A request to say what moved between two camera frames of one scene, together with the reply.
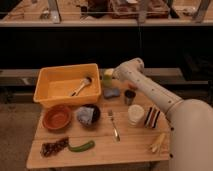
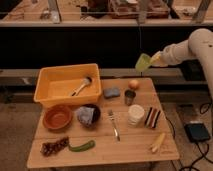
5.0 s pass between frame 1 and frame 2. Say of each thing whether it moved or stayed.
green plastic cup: moved
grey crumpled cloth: stayed
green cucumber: stayed
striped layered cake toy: stayed
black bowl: stayed
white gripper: moved
